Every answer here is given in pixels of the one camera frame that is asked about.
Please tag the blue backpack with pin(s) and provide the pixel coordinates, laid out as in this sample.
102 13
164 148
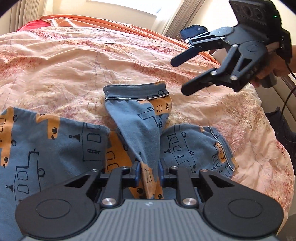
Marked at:
192 31

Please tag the black right camera box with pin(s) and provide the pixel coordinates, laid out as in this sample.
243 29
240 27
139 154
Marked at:
262 20

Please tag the beige right curtain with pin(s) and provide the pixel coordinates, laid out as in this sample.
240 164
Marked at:
175 16

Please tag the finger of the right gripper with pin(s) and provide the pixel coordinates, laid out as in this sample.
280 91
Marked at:
195 48
203 79

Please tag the pink floral duvet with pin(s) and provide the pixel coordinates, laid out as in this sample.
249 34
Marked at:
63 73

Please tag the blue patterned child pants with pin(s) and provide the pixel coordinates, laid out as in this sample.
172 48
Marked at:
41 150

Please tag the beige left curtain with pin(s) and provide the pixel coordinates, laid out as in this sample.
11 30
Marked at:
20 14

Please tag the bright window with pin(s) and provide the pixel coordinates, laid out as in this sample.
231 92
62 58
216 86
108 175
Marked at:
153 7

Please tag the brown wooden headboard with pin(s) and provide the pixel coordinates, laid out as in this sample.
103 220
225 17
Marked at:
265 97

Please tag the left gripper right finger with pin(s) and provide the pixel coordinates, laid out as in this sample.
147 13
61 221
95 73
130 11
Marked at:
178 178

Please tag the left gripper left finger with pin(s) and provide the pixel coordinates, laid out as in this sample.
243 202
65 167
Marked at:
116 181

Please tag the red blanket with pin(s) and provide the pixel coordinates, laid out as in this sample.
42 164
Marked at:
35 24

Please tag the orange bed sheet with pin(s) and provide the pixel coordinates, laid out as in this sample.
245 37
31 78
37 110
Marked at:
131 38

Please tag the beige curtain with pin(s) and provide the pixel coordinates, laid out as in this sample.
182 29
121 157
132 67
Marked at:
175 16
20 14

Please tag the person's right hand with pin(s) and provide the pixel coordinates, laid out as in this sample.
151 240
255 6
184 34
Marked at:
277 66

